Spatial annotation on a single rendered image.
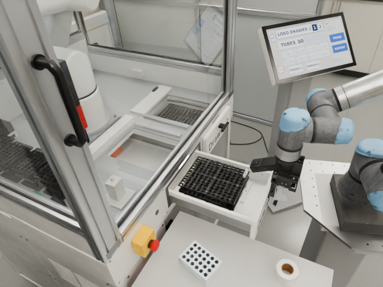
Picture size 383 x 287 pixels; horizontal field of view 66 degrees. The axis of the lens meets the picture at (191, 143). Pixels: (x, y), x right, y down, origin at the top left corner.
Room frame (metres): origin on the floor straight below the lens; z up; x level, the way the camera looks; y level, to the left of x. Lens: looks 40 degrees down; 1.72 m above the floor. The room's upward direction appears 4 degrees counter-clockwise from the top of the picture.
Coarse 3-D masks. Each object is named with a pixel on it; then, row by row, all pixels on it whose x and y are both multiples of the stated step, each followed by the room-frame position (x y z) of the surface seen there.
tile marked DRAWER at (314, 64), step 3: (315, 60) 1.48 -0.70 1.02; (318, 60) 1.49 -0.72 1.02; (306, 63) 1.46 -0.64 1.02; (309, 63) 1.47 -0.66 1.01; (312, 63) 1.47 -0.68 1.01; (315, 63) 1.47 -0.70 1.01; (318, 63) 1.48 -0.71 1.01; (306, 66) 1.45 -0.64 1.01; (309, 66) 1.46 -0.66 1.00; (312, 66) 1.46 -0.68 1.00; (315, 66) 1.46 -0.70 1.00; (318, 66) 1.47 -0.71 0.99; (309, 69) 1.44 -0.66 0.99; (312, 69) 1.45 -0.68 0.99
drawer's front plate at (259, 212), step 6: (270, 174) 0.75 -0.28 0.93; (270, 180) 0.72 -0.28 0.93; (270, 186) 0.69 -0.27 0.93; (264, 192) 0.67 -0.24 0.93; (264, 198) 0.64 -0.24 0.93; (258, 204) 0.62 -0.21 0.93; (264, 204) 0.63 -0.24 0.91; (258, 210) 0.59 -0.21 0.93; (258, 216) 0.57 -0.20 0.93; (252, 222) 0.56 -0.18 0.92; (258, 222) 0.57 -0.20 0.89; (252, 228) 0.56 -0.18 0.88; (258, 228) 0.59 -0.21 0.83; (252, 234) 0.55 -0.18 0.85
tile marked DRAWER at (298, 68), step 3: (300, 63) 1.46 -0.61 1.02; (288, 66) 1.43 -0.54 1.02; (291, 66) 1.44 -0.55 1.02; (294, 66) 1.44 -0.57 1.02; (297, 66) 1.44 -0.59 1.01; (300, 66) 1.45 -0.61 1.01; (288, 69) 1.42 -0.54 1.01; (291, 69) 1.42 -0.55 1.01; (294, 69) 1.43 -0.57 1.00; (297, 69) 1.43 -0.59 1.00; (300, 69) 1.43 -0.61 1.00; (303, 69) 1.44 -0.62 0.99; (291, 72) 1.41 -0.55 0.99; (294, 72) 1.42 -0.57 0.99; (297, 72) 1.42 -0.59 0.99; (300, 72) 1.42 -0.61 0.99
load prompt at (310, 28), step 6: (306, 24) 1.61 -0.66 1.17; (312, 24) 1.61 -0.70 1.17; (318, 24) 1.62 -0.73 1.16; (276, 30) 1.55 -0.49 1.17; (282, 30) 1.56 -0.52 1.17; (288, 30) 1.56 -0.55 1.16; (294, 30) 1.57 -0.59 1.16; (300, 30) 1.58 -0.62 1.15; (306, 30) 1.58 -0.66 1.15; (312, 30) 1.59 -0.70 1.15; (318, 30) 1.60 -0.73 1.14; (276, 36) 1.53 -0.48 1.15; (282, 36) 1.53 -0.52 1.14; (288, 36) 1.54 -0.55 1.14
